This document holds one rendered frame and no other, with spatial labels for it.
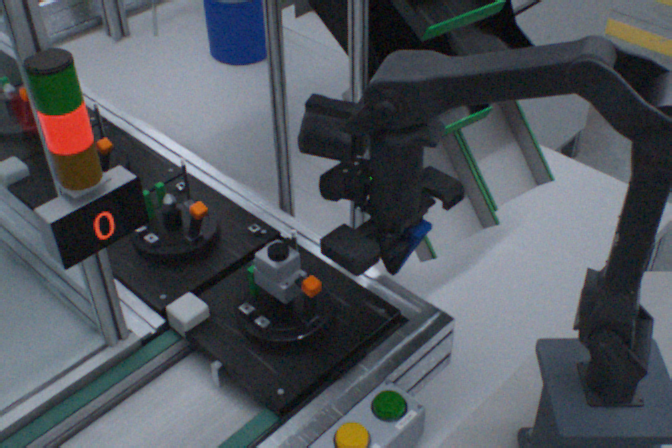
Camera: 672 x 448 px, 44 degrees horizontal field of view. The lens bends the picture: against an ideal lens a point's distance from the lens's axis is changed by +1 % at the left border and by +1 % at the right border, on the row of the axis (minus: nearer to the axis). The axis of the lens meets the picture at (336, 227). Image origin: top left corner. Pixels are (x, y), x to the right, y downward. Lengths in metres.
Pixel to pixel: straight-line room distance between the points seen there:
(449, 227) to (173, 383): 0.47
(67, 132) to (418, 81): 0.39
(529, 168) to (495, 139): 0.08
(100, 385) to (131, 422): 0.07
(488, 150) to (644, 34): 2.84
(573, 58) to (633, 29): 3.44
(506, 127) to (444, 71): 0.62
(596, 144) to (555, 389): 2.37
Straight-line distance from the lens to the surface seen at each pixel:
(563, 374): 1.04
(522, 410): 1.25
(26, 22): 0.93
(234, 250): 1.31
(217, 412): 1.17
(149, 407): 1.19
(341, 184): 0.92
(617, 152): 3.31
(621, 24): 4.23
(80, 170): 0.98
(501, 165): 1.38
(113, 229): 1.04
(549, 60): 0.77
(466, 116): 1.19
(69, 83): 0.93
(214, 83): 1.95
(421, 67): 0.81
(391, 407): 1.09
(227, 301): 1.23
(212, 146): 1.74
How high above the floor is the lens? 1.84
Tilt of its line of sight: 41 degrees down
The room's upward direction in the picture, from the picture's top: 1 degrees counter-clockwise
